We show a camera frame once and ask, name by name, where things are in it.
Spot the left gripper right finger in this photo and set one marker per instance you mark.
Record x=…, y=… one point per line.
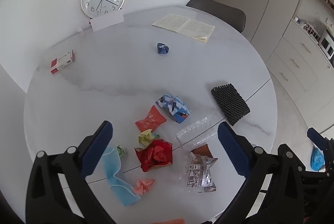
x=272, y=191

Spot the blue paper ball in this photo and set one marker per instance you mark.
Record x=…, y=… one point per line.
x=162, y=48

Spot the grey chair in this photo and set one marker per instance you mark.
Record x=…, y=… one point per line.
x=232, y=16

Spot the black foam mesh pad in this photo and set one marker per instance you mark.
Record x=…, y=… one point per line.
x=230, y=102

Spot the clear printed snack bag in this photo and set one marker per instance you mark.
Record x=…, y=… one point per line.
x=198, y=173

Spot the blue face mask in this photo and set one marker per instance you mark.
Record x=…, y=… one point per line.
x=111, y=162

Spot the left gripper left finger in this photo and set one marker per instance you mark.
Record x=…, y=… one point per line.
x=45, y=199

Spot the blue plastic bag on floor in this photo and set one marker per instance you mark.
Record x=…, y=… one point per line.
x=317, y=159

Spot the white drawer cabinet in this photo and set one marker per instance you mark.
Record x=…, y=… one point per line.
x=303, y=62

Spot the red paper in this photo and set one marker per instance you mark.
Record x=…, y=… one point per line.
x=157, y=154

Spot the red white medicine box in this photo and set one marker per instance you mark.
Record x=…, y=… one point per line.
x=61, y=62

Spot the open notebook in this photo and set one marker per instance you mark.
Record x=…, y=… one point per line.
x=185, y=26

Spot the brown snack wrapper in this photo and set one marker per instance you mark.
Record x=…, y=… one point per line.
x=201, y=154

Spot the pink paper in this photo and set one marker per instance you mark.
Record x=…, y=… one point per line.
x=143, y=186

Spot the green paper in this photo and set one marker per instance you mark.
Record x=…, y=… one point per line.
x=122, y=151

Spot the orange snack wrapper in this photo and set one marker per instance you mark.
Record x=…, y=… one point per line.
x=152, y=121

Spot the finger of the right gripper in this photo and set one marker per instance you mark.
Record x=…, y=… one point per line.
x=324, y=144

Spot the blue patterned paper box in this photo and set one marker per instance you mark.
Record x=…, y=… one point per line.
x=174, y=108

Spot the yellow paper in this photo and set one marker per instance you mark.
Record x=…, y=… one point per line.
x=146, y=137

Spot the white card stand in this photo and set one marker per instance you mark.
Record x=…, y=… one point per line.
x=107, y=20

